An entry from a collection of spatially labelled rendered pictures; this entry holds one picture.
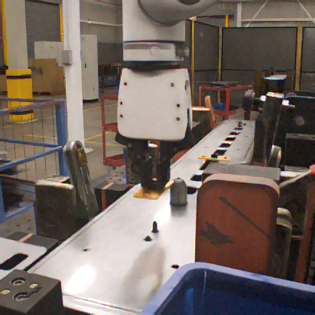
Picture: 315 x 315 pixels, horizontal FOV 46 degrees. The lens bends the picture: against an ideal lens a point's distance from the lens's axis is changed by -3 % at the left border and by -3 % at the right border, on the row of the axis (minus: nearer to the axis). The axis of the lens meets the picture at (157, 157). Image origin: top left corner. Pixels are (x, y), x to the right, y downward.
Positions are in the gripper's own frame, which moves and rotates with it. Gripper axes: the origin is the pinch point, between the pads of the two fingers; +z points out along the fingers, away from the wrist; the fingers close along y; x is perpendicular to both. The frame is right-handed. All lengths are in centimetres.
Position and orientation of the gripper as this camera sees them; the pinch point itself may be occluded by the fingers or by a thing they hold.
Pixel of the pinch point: (154, 172)
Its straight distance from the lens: 55.5
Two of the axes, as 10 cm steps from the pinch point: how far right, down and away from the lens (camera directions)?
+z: 0.0, 9.7, 2.6
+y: -9.4, -0.9, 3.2
